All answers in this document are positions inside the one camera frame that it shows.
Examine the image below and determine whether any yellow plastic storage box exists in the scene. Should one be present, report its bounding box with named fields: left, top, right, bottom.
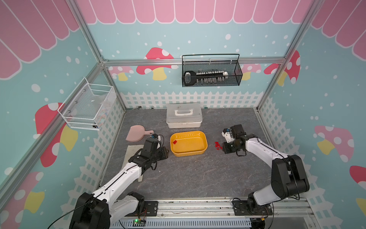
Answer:
left=170, top=131, right=208, bottom=157

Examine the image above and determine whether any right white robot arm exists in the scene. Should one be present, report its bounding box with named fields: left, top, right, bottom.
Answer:
left=222, top=125, right=310, bottom=214

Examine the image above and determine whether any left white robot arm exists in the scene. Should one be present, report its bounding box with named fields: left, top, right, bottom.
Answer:
left=69, top=134, right=169, bottom=229

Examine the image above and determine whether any white lidded plastic box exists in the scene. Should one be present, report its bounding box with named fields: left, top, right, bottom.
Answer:
left=166, top=103, right=203, bottom=129

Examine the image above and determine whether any white work glove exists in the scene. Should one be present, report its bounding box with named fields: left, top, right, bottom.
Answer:
left=120, top=145, right=143, bottom=182

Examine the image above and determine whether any small green circuit board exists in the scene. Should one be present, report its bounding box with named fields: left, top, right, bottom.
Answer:
left=132, top=219, right=146, bottom=227

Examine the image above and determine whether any black socket set holder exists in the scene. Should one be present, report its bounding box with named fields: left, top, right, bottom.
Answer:
left=182, top=71, right=229, bottom=86

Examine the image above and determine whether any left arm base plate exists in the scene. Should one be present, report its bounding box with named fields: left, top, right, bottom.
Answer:
left=139, top=201, right=159, bottom=217

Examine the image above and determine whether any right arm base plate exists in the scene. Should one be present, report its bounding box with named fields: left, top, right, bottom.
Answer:
left=232, top=198, right=273, bottom=218

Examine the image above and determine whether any black wire wall basket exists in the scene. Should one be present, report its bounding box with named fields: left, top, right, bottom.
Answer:
left=182, top=53, right=243, bottom=87

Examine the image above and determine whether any white wire wall basket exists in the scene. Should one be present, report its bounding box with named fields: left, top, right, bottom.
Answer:
left=58, top=78, right=117, bottom=131

